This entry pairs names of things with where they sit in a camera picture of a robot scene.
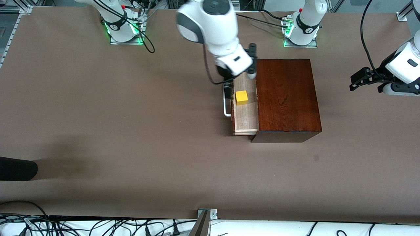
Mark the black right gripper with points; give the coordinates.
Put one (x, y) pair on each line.
(223, 72)

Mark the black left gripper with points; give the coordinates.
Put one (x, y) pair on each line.
(380, 74)

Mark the yellow wooden cube block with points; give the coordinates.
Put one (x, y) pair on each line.
(241, 98)

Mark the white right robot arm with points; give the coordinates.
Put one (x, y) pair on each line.
(213, 26)

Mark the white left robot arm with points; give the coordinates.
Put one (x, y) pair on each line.
(308, 19)

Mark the dark brown wooden cabinet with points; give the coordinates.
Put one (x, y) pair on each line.
(288, 98)

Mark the brown table cover sheet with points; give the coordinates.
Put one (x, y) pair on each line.
(131, 114)

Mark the black ribbed cylinder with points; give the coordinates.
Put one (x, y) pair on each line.
(16, 168)

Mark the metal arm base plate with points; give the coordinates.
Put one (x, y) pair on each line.
(300, 46)
(126, 43)

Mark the aluminium corner bracket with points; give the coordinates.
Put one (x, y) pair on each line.
(404, 13)

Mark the metal equipment frame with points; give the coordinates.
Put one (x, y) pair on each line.
(249, 5)

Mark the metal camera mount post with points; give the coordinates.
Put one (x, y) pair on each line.
(201, 226)

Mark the aluminium table edge rail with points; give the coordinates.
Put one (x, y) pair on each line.
(11, 36)

